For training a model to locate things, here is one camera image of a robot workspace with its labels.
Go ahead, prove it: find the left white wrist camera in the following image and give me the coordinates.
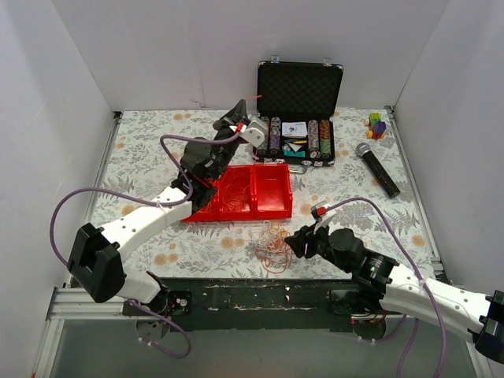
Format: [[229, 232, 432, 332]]
[[239, 117, 269, 148]]

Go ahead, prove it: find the white playing card box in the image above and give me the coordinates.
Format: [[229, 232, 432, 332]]
[[281, 121, 308, 138]]

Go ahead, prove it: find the orange rubber band tangle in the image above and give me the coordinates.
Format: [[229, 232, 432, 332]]
[[255, 220, 292, 274]]

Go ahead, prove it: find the red plastic compartment bin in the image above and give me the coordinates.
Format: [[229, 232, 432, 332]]
[[184, 164, 293, 223]]

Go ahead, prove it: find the black handheld microphone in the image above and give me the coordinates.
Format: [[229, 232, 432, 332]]
[[356, 143, 401, 198]]

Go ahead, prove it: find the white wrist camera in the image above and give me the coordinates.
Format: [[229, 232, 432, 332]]
[[310, 201, 335, 233], [239, 117, 269, 148]]

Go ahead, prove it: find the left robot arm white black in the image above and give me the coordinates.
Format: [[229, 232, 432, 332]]
[[66, 99, 262, 315]]

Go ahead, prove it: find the colourful toy block train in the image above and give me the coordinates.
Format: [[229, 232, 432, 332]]
[[365, 113, 387, 140]]

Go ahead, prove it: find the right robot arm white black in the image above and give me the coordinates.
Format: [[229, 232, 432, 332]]
[[285, 226, 503, 363]]

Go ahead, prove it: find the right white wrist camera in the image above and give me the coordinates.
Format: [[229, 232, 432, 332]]
[[310, 201, 335, 233]]

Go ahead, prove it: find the aluminium frame rail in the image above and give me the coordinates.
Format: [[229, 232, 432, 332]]
[[46, 287, 131, 321]]

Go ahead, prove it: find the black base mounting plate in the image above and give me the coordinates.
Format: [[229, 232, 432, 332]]
[[121, 277, 405, 334]]

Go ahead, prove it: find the black poker chip case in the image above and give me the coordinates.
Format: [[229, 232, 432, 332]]
[[253, 56, 344, 172]]

